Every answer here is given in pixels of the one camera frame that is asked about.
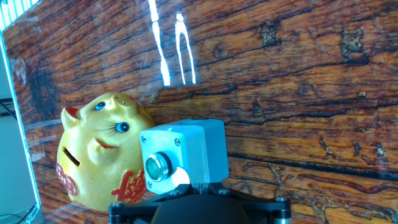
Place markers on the grey push button box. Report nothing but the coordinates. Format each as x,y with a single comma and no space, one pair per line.
199,149

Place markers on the wood pattern table mat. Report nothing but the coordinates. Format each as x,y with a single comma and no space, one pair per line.
280,93

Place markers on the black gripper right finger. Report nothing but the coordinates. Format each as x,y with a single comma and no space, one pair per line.
267,207

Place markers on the golden piggy bank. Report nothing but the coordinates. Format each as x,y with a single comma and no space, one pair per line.
99,165

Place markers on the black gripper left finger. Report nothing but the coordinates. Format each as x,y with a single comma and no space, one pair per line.
136,205

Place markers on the silver coin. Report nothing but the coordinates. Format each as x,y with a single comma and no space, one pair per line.
181,177

